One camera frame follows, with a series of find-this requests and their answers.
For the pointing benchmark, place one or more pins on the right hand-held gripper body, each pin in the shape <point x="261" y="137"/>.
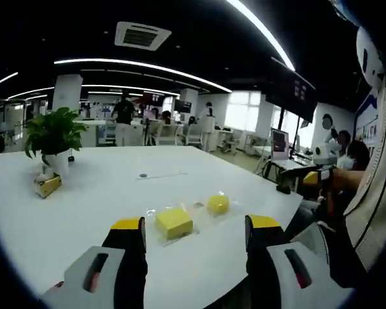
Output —
<point x="328" y="156"/>

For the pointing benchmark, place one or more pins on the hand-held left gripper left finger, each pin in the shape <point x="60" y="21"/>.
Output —
<point x="83" y="277"/>

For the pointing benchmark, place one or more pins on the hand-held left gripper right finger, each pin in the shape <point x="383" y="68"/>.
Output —
<point x="308" y="277"/>

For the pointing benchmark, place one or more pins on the round yellow silicone block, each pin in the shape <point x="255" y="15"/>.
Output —
<point x="218" y="205"/>

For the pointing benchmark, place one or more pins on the square yellow silicone block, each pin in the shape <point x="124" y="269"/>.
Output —
<point x="175" y="223"/>

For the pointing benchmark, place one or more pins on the person's left hand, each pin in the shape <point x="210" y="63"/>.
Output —
<point x="56" y="286"/>

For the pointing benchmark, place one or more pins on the monitor with pink screen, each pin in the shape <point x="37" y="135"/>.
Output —
<point x="280" y="143"/>

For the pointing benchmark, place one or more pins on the person's dark trousers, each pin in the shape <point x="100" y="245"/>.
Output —
<point x="341" y="248"/>

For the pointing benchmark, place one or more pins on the hanging black display screen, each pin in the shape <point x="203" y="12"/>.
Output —
<point x="292" y="90"/>

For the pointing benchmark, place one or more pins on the yellow tissue box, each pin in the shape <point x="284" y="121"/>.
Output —
<point x="49" y="186"/>

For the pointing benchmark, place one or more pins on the white office chair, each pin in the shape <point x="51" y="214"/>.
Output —
<point x="167" y="135"/>
<point x="193" y="135"/>

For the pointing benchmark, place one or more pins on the small black object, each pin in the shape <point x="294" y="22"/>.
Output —
<point x="71" y="158"/>

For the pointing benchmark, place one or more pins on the long ceiling light strip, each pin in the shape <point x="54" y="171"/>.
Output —
<point x="267" y="33"/>
<point x="141" y="64"/>

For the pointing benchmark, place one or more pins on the green potted plant white pot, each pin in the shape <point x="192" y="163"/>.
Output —
<point x="54" y="132"/>

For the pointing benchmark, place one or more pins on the black tripod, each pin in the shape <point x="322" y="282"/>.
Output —
<point x="147" y="132"/>

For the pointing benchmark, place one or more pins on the white pillar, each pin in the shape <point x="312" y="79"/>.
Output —
<point x="67" y="93"/>

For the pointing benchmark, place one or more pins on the ceiling air conditioner vent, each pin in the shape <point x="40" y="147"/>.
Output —
<point x="143" y="36"/>

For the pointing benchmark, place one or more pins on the short ceiling light strip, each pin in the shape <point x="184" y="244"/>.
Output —
<point x="4" y="80"/>

